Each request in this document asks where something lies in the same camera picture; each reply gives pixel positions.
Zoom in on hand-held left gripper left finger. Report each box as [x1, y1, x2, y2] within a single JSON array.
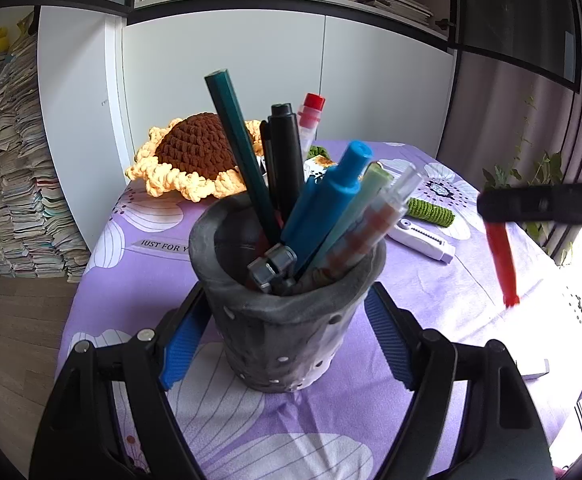
[[28, 281, 212, 480]]

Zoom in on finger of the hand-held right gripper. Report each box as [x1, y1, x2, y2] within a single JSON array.
[[477, 181, 582, 232]]

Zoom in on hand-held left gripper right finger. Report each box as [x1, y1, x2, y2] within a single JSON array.
[[365, 281, 556, 480]]

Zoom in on grey felt pen holder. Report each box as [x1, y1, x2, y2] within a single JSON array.
[[189, 192, 388, 393]]

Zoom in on grey folding tool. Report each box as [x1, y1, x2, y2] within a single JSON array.
[[247, 243, 298, 296]]

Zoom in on orange patterned pen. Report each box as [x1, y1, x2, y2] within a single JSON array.
[[316, 164, 426, 283]]

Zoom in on pale green highlighter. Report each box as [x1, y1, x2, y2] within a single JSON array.
[[296, 163, 394, 281]]

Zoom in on blue marker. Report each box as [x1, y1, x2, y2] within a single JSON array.
[[281, 141, 374, 275]]

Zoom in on thick black marker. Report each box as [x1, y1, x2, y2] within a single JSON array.
[[268, 103, 306, 223]]

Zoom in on dark teal pencil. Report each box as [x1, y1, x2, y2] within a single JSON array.
[[204, 69, 282, 247]]

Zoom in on red capped clear pen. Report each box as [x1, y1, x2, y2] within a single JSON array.
[[298, 92, 327, 162]]

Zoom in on green potted plant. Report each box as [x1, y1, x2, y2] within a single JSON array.
[[482, 99, 580, 267]]

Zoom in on purple floral tablecloth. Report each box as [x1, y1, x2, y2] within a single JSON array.
[[56, 139, 582, 480]]

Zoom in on grey purple curtain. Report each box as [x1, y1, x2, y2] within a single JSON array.
[[440, 52, 582, 263]]

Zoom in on white correction tape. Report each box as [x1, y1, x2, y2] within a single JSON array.
[[386, 218, 457, 263]]

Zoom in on green crochet stem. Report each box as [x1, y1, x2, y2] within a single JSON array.
[[308, 146, 456, 229]]

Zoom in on white eraser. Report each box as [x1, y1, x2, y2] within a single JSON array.
[[517, 358, 552, 381]]

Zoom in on white sunflower card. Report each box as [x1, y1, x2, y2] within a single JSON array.
[[305, 156, 340, 177]]

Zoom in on dark glass cabinet door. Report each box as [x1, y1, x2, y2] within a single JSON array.
[[447, 0, 582, 95]]

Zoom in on crochet sunflower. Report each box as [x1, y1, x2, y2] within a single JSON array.
[[125, 111, 268, 204]]

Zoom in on pile of stacked books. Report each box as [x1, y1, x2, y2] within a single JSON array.
[[0, 35, 92, 284]]

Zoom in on white cabinet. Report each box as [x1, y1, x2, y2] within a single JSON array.
[[37, 4, 460, 257]]

